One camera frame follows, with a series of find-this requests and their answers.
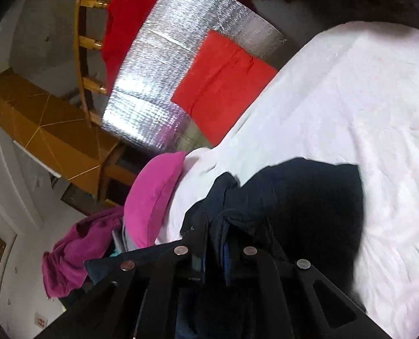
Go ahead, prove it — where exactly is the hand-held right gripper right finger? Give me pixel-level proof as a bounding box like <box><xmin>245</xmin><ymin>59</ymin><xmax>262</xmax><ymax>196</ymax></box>
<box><xmin>222</xmin><ymin>219</ymin><xmax>383</xmax><ymax>339</ymax></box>

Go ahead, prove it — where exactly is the navy puffer jacket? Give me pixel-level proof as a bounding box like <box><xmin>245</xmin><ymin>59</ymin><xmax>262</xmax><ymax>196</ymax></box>
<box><xmin>84</xmin><ymin>157</ymin><xmax>366</xmax><ymax>339</ymax></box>

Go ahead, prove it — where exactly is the wooden stair railing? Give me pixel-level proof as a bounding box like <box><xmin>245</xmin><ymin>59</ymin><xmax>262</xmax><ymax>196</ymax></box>
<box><xmin>73</xmin><ymin>0</ymin><xmax>125</xmax><ymax>128</ymax></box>

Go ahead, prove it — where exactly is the magenta fleece garment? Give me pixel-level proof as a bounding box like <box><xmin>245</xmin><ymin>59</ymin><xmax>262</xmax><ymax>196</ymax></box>
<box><xmin>43</xmin><ymin>207</ymin><xmax>125</xmax><ymax>299</ymax></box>

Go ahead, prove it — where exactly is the wooden pillar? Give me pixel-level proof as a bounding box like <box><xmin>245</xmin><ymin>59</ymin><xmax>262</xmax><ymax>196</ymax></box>
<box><xmin>0</xmin><ymin>67</ymin><xmax>125</xmax><ymax>188</ymax></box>

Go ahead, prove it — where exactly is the red pillow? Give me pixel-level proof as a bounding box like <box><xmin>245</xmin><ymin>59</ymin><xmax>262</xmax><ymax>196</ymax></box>
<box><xmin>170</xmin><ymin>30</ymin><xmax>279</xmax><ymax>147</ymax></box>

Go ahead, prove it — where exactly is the silver foil insulated box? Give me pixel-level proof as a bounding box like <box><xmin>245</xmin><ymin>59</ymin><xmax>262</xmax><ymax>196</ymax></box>
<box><xmin>101</xmin><ymin>0</ymin><xmax>288</xmax><ymax>156</ymax></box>

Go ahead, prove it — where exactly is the pale pink blanket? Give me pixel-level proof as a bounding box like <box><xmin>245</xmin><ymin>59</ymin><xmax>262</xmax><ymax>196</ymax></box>
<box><xmin>156</xmin><ymin>21</ymin><xmax>419</xmax><ymax>339</ymax></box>

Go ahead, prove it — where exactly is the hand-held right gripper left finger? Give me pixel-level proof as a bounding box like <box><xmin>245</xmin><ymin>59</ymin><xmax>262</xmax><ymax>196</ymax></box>
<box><xmin>33</xmin><ymin>212</ymin><xmax>210</xmax><ymax>339</ymax></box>

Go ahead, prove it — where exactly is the red cloth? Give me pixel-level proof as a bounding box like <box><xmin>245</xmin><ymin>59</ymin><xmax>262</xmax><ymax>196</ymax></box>
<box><xmin>101</xmin><ymin>0</ymin><xmax>171</xmax><ymax>85</ymax></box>

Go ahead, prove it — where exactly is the magenta pillow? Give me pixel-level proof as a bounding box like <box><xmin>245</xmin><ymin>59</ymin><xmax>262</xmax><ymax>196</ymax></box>
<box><xmin>124</xmin><ymin>151</ymin><xmax>187</xmax><ymax>249</ymax></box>

